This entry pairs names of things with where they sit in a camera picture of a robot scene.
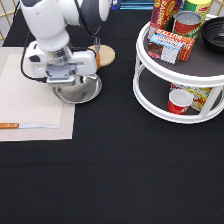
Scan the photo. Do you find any silver metal plate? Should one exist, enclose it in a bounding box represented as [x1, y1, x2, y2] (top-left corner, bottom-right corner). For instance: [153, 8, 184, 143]
[53, 74, 102, 104]

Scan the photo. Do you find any beige woven placemat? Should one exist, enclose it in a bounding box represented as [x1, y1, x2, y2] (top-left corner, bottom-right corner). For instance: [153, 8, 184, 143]
[0, 47, 75, 142]

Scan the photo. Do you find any round wooden coaster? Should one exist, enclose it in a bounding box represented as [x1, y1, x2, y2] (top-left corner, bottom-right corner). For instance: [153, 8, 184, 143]
[99, 45, 115, 68]

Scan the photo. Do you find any red butter box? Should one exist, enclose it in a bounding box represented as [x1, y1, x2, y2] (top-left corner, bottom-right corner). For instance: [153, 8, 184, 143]
[148, 29, 195, 64]

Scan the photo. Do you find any red raisin box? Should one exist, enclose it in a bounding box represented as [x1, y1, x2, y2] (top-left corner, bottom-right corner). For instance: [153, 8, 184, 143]
[148, 0, 182, 38]

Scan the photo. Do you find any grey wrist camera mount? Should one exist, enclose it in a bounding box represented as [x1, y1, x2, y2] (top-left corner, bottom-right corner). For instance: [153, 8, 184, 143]
[46, 64, 77, 87]

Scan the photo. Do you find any black bowl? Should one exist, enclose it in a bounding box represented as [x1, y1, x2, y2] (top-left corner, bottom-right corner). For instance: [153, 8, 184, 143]
[201, 17, 224, 54]

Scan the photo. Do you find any red tomato can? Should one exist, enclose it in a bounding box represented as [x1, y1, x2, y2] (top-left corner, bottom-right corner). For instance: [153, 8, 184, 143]
[172, 11, 202, 39]

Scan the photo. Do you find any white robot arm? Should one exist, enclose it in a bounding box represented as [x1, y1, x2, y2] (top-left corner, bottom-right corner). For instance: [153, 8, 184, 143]
[20, 0, 112, 80]

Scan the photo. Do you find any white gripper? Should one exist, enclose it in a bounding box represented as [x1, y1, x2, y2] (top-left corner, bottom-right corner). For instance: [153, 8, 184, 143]
[25, 41, 97, 78]

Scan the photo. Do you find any yellow snack box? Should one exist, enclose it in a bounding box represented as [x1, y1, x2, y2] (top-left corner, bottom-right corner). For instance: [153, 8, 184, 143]
[170, 83, 212, 112]

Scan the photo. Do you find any yellow lidded can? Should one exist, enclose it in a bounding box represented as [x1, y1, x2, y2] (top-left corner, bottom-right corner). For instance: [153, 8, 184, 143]
[183, 0, 212, 21]

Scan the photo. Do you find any wooden-handled fork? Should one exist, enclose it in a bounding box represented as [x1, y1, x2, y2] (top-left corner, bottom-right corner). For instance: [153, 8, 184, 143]
[94, 37, 100, 70]

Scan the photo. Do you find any wooden-handled knife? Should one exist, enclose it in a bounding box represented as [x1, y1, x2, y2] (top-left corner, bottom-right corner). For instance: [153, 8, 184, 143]
[0, 123, 57, 129]

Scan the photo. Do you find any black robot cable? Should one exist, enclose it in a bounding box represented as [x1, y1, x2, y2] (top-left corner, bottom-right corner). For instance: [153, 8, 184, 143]
[19, 29, 48, 84]

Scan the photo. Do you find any white two-tier turntable rack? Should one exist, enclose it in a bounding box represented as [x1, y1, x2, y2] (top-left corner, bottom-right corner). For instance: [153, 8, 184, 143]
[133, 23, 224, 124]

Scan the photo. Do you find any red cup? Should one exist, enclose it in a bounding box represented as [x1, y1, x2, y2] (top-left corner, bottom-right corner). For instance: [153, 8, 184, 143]
[168, 89, 193, 115]

